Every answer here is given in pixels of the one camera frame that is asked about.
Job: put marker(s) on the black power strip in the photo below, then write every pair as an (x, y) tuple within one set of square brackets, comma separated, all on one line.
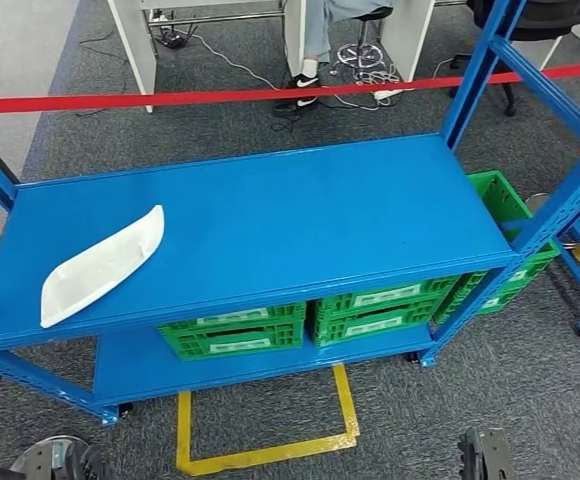
[(175, 40)]

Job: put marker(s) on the white office desk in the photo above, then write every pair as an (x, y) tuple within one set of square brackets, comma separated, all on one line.
[(405, 40), (134, 53)]

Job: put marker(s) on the white power strip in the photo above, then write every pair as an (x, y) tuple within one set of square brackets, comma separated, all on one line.
[(387, 95)]

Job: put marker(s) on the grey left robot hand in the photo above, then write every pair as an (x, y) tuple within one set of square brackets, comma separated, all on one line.
[(92, 464)]

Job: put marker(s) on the black stool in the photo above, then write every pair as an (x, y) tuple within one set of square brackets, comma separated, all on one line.
[(374, 13)]

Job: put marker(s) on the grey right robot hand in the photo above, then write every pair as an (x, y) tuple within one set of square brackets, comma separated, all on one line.
[(470, 457)]

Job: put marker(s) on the green plastic crate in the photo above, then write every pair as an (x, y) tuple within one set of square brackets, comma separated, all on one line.
[(500, 199), (235, 334), (370, 311)]

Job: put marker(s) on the white curved plastic trim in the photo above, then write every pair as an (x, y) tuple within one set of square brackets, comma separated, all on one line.
[(95, 272)]

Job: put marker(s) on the red barrier belt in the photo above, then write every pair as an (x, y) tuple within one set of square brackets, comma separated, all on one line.
[(170, 99)]

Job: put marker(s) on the chrome stanchion post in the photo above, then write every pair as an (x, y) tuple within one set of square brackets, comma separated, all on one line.
[(20, 460)]

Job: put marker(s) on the person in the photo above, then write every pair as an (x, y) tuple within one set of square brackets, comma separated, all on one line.
[(320, 26)]

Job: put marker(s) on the black office chair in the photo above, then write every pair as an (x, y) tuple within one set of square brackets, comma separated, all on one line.
[(545, 16)]

